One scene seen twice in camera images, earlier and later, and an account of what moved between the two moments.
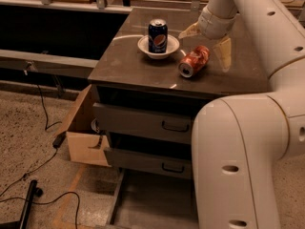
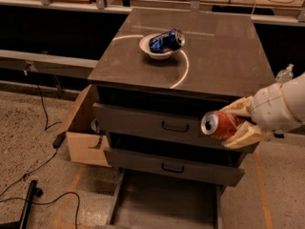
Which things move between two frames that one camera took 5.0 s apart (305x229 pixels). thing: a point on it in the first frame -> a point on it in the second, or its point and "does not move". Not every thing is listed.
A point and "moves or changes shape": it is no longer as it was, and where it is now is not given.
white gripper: [212, 26] -> [269, 108]
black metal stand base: [22, 223] does not move
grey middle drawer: [149, 163] does not move
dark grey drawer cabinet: [152, 84] does not move
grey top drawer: [144, 122] does not move
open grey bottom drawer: [154, 203] does not move
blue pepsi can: [157, 35] -> [168, 40]
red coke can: [193, 61] moves or changes shape
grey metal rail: [10, 59] does not move
